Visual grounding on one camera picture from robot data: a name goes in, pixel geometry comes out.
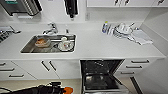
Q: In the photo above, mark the small orange plastic bowl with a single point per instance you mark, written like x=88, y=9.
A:
x=68, y=90

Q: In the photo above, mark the stainless steel dishwasher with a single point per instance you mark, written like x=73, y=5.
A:
x=100, y=81

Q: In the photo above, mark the white sink base cabinet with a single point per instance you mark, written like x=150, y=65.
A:
x=63, y=69

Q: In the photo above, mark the white drawer cabinet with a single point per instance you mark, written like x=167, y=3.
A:
x=13, y=71
x=138, y=66

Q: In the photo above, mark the white bottle in sink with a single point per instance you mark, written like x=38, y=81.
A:
x=66, y=44

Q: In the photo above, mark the stainless steel sink basin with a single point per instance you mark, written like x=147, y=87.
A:
x=28, y=48

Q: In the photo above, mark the small sink sprayer nozzle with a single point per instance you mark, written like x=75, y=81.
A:
x=67, y=30

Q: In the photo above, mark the chrome sink faucet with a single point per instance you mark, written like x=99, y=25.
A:
x=50, y=29

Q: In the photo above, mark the dark metal utensil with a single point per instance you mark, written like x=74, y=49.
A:
x=15, y=30

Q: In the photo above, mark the blue dish soap bottle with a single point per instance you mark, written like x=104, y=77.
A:
x=105, y=27

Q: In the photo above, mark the small clear jar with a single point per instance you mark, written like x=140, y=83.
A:
x=110, y=30

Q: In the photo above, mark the black soap dispenser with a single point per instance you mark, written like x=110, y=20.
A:
x=71, y=7

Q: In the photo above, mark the steel paper towel dispenser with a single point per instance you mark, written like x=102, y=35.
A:
x=23, y=6

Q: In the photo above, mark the white wall outlet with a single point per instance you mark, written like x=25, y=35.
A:
x=87, y=16

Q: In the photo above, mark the white wall cabinet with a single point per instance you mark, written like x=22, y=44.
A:
x=126, y=2

